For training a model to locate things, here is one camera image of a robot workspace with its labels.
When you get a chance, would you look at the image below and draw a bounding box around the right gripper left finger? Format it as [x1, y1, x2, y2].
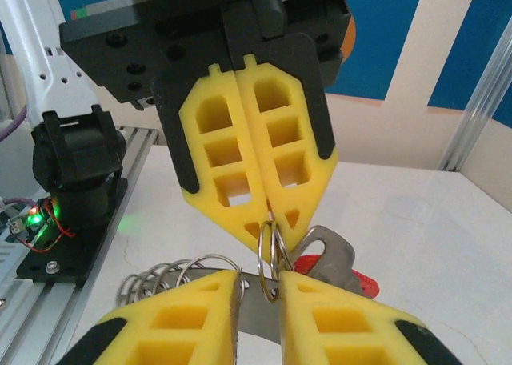
[66, 271, 241, 365]

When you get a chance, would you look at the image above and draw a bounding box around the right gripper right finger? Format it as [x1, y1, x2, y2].
[278, 271, 463, 365]

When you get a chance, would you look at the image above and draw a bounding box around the red plastic key tag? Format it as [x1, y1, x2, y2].
[293, 254, 380, 300]

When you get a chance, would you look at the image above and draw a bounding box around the round metal key holder plate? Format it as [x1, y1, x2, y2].
[115, 225, 357, 348]

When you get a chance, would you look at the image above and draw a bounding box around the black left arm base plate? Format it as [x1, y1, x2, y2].
[15, 178, 130, 285]

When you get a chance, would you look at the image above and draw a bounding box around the aluminium frame post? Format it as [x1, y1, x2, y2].
[438, 4, 512, 173]

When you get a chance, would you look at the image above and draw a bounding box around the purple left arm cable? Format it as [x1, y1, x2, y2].
[0, 103, 39, 214]

